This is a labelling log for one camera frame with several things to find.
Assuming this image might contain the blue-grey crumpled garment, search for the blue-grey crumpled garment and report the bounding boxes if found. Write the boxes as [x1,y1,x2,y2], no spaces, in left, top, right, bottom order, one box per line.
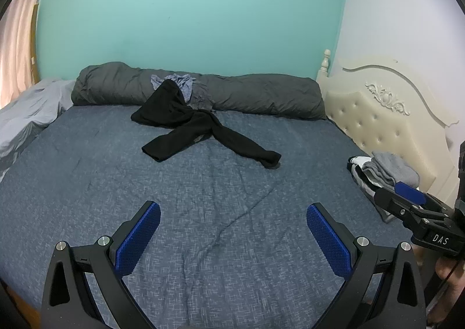
[151,74,198,102]

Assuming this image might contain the dark grey crumpled garment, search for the dark grey crumpled garment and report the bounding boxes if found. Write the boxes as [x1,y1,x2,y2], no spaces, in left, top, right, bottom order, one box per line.
[185,82,215,112]

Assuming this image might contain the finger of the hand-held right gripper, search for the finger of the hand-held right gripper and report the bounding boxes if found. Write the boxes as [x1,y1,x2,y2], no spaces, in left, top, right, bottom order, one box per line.
[395,181,453,219]
[373,187,451,239]

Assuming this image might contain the person's right hand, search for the person's right hand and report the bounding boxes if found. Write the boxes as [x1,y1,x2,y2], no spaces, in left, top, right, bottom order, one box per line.
[435,258,465,315]

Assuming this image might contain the pink curtain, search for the pink curtain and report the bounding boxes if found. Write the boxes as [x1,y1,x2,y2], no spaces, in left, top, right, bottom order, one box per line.
[0,0,55,108]

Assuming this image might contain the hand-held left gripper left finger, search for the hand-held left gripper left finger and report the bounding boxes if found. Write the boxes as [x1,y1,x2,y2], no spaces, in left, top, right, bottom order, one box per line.
[41,200,161,329]

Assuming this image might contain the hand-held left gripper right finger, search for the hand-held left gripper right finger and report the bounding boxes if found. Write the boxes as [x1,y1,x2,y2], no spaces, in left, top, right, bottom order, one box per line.
[306,203,426,329]

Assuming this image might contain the blue patterned bed cover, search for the blue patterned bed cover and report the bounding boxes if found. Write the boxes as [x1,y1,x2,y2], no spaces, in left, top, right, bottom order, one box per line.
[0,104,437,329]

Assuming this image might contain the light grey bed sheet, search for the light grey bed sheet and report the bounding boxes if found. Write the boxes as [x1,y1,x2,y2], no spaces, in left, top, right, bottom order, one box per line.
[0,78,77,180]

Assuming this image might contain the black white striped garment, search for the black white striped garment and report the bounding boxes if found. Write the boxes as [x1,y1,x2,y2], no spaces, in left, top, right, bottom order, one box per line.
[347,155,400,224]

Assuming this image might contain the wooden window frame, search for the wooden window frame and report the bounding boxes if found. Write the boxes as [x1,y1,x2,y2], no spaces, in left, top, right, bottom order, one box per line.
[31,4,40,84]

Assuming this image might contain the dark grey rolled duvet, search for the dark grey rolled duvet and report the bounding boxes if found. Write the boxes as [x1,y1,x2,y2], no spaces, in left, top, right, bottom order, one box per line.
[71,63,328,121]

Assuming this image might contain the black pants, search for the black pants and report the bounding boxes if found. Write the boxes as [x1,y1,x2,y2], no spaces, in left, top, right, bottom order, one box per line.
[131,80,282,170]

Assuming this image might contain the cream tufted headboard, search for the cream tufted headboard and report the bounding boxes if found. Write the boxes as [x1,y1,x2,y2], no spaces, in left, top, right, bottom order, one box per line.
[315,49,460,202]

